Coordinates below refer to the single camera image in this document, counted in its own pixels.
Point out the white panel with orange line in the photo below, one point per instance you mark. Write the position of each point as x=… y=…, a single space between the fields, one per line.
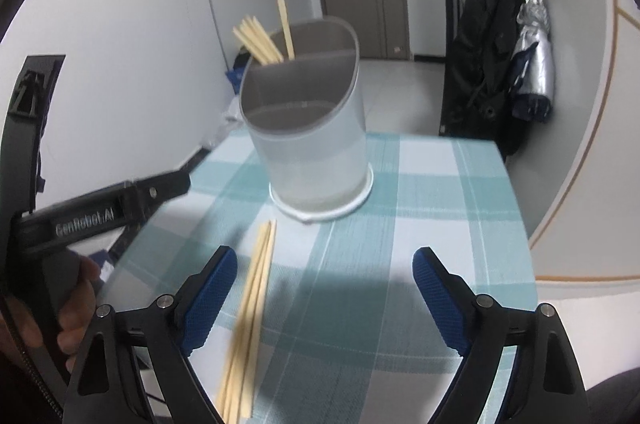
x=585 y=153

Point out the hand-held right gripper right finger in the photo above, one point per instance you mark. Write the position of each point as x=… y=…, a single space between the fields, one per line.
x=440 y=299

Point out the translucent white utensil holder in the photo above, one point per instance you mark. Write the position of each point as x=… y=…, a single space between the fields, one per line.
x=310 y=163

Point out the blue bag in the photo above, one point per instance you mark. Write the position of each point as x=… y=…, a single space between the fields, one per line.
x=235 y=78

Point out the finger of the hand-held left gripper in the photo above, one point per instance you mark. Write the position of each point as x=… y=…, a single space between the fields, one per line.
x=125 y=240
x=165 y=190

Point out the person's dark clothing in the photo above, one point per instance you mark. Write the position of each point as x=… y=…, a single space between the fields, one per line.
x=612 y=399

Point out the black hanging jacket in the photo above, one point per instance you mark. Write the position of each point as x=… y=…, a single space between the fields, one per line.
x=480 y=38

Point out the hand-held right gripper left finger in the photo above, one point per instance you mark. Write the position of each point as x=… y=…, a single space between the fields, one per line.
x=210 y=299

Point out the silver folded umbrella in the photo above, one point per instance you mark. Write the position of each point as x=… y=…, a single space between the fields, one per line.
x=537 y=63

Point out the person's left hand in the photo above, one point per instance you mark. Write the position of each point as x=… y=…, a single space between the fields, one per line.
x=80 y=314

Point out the teal checked tablecloth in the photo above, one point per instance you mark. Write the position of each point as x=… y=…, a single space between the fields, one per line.
x=440 y=204

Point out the pile of wooden chopsticks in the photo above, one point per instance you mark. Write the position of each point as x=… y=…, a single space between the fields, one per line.
x=252 y=304

